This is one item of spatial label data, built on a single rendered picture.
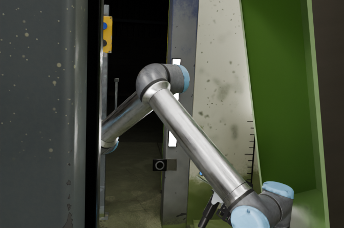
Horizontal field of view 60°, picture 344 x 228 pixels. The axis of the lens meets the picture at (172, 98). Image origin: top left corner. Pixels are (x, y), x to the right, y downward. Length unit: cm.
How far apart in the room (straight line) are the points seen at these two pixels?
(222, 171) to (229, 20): 150
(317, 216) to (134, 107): 95
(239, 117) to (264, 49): 69
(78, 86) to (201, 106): 201
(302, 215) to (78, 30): 145
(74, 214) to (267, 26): 163
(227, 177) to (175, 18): 145
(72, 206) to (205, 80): 201
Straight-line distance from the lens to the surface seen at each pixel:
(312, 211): 158
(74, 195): 17
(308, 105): 189
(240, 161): 235
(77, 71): 16
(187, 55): 212
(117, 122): 135
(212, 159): 88
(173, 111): 94
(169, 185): 228
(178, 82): 112
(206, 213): 126
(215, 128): 222
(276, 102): 179
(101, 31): 20
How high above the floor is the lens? 123
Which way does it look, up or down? 7 degrees down
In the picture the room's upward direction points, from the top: 3 degrees clockwise
